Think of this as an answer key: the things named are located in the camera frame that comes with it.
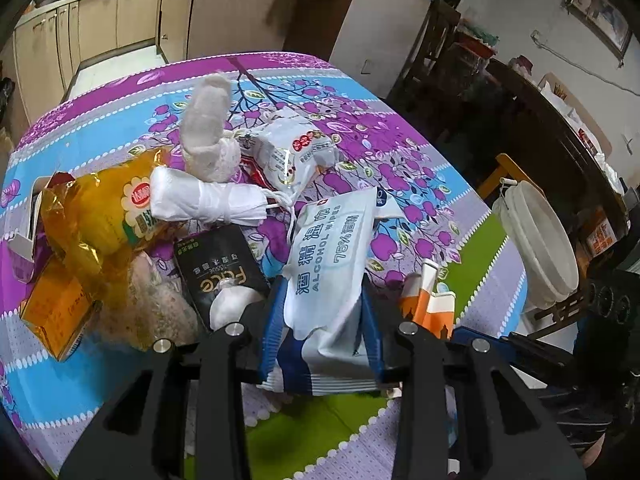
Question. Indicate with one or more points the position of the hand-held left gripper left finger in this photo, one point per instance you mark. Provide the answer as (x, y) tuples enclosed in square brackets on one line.
[(272, 340)]

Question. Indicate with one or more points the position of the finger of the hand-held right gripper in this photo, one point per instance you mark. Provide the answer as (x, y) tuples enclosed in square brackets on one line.
[(480, 335)]

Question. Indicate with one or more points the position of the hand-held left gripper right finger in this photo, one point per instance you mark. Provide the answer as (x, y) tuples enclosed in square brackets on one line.
[(374, 355)]

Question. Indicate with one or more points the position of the black tissue packet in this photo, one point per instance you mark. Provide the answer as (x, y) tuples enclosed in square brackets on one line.
[(215, 270)]

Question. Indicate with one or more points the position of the white blue wet wipes packet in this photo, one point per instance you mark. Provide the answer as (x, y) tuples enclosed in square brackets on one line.
[(330, 260)]

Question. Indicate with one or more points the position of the white plastic bin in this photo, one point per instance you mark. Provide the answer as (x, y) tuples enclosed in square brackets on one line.
[(540, 240)]

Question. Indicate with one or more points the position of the clear plastic bag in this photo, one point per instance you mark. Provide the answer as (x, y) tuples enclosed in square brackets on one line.
[(145, 305)]

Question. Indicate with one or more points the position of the orange white carton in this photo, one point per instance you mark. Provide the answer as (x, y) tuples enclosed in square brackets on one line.
[(430, 310)]

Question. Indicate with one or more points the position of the orange printed box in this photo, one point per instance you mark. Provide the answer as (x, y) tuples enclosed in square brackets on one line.
[(599, 235)]

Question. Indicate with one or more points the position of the rolled white plastic bag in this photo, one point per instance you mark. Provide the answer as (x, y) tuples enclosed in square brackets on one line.
[(200, 195)]

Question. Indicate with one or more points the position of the white tissue packet red print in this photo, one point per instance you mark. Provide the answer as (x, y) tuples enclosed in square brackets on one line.
[(285, 150)]

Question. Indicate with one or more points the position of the yellow snack bag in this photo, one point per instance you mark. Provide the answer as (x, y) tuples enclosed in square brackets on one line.
[(100, 210)]

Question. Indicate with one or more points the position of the dark wooden table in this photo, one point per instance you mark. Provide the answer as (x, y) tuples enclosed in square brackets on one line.
[(550, 125)]

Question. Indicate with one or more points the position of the orange cardboard box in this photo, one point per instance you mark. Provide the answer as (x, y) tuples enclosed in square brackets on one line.
[(50, 310)]

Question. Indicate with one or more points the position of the white fuzzy sock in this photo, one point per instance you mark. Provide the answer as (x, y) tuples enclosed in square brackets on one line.
[(205, 125)]

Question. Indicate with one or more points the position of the small white cardboard box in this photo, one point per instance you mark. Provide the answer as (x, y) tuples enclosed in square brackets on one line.
[(22, 245)]

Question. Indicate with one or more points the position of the red plastic container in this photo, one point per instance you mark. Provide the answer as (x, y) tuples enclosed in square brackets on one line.
[(477, 45)]

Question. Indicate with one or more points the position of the dark wooden chair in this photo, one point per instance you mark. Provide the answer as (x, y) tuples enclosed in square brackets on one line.
[(440, 25)]

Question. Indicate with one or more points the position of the beige kitchen cabinets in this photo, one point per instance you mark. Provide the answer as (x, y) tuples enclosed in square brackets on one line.
[(135, 15)]

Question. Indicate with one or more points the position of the black plastic bag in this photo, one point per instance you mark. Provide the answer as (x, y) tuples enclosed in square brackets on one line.
[(6, 100)]

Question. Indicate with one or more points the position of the framed wall picture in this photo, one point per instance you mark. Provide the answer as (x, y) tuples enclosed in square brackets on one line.
[(597, 10)]

